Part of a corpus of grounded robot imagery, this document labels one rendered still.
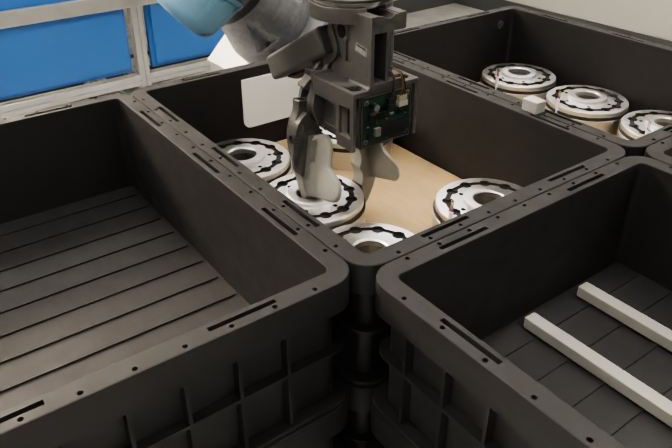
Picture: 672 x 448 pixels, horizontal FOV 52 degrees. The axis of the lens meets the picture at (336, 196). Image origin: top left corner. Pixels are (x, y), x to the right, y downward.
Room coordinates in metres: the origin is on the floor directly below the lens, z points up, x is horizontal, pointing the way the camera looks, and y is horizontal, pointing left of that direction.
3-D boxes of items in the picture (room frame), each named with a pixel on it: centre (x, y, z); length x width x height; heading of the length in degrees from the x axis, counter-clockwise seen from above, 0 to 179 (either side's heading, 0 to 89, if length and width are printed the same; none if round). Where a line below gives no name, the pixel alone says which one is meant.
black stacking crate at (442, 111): (0.60, -0.02, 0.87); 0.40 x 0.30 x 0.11; 36
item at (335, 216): (0.57, 0.02, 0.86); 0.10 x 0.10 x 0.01
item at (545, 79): (0.92, -0.26, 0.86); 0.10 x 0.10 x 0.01
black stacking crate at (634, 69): (0.78, -0.26, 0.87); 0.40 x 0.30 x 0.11; 36
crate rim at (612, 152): (0.60, -0.02, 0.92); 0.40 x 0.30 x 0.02; 36
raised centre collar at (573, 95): (0.83, -0.32, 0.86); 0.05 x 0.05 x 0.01
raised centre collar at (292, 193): (0.57, 0.02, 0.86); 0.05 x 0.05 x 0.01
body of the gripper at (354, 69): (0.57, -0.02, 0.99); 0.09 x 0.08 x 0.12; 36
